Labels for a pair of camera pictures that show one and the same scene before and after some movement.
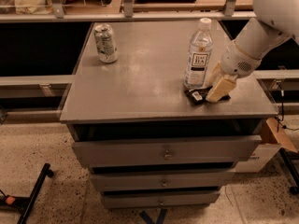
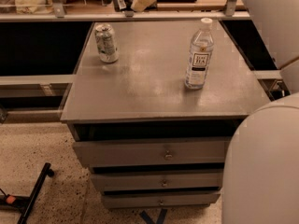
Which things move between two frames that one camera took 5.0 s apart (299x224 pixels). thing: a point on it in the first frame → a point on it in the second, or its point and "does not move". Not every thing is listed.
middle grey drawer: x=163 y=180 does not move
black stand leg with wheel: x=26 y=204 does not move
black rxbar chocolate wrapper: x=199 y=94 → x=122 y=2
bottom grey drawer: x=159 y=200 does not move
